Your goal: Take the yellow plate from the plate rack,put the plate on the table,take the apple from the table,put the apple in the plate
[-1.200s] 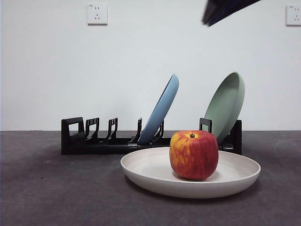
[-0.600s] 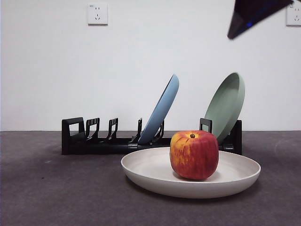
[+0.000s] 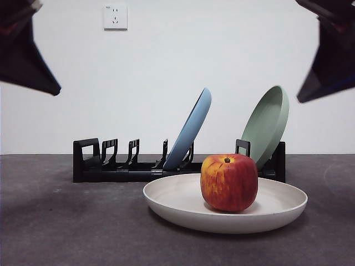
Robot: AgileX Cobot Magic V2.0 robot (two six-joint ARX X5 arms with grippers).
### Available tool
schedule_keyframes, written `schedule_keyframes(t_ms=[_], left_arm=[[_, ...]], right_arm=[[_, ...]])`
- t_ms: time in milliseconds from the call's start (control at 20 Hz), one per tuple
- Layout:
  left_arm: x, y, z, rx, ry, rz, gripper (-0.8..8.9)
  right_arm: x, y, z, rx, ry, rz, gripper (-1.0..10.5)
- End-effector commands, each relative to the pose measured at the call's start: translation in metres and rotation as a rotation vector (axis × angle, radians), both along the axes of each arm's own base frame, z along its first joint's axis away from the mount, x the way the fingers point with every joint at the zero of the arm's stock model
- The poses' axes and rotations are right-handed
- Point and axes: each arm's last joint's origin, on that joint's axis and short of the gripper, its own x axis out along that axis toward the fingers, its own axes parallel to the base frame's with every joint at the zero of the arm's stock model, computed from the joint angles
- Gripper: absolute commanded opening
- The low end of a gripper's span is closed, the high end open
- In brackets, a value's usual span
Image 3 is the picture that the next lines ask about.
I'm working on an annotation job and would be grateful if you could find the red and yellow apple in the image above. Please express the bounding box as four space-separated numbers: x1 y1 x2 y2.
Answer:
200 154 259 213

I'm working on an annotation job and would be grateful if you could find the cream yellow plate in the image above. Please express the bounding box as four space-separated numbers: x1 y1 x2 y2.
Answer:
143 173 308 234

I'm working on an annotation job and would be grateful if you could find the pale green plate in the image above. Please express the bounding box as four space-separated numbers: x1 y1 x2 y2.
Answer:
240 85 291 170

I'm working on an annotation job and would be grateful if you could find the black plastic plate rack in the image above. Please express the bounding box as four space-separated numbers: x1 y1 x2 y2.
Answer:
73 137 286 183

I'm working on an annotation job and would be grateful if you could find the light blue plate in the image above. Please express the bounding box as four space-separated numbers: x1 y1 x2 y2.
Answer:
163 87 212 170

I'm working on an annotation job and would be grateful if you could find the white wall socket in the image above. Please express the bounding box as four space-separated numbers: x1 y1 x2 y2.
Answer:
104 4 129 31

